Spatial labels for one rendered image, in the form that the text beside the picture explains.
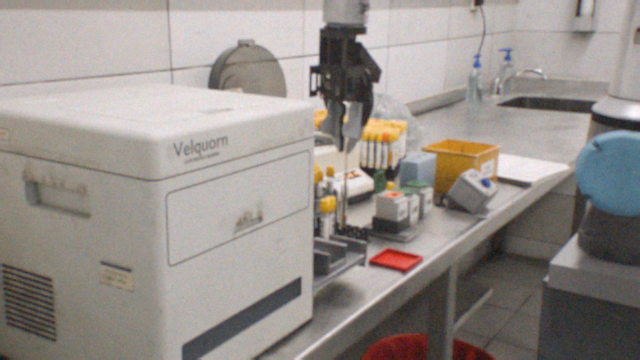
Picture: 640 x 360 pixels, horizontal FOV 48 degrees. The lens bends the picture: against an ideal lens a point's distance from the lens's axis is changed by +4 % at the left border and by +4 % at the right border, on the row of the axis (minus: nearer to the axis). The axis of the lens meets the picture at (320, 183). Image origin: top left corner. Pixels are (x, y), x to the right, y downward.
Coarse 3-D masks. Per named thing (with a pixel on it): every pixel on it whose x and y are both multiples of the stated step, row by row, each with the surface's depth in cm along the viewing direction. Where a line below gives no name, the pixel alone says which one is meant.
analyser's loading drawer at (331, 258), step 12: (324, 240) 105; (336, 240) 110; (348, 240) 109; (324, 252) 105; (336, 252) 104; (348, 252) 109; (360, 252) 108; (324, 264) 100; (336, 264) 101; (348, 264) 104; (360, 264) 109; (324, 276) 100; (336, 276) 101
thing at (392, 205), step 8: (384, 192) 129; (392, 192) 129; (376, 200) 128; (384, 200) 127; (392, 200) 126; (400, 200) 127; (376, 208) 128; (384, 208) 127; (392, 208) 126; (400, 208) 126; (384, 216) 127; (392, 216) 126; (400, 216) 127
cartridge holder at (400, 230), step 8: (376, 216) 128; (408, 216) 129; (368, 224) 131; (376, 224) 128; (384, 224) 127; (392, 224) 126; (400, 224) 126; (408, 224) 129; (376, 232) 128; (384, 232) 127; (392, 232) 127; (400, 232) 127; (408, 232) 127; (416, 232) 128; (400, 240) 126
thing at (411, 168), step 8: (400, 160) 145; (408, 160) 145; (416, 160) 145; (424, 160) 146; (432, 160) 150; (400, 168) 145; (408, 168) 144; (416, 168) 143; (424, 168) 146; (432, 168) 150; (400, 176) 146; (408, 176) 145; (416, 176) 144; (424, 176) 147; (432, 176) 151; (400, 184) 146; (432, 184) 152
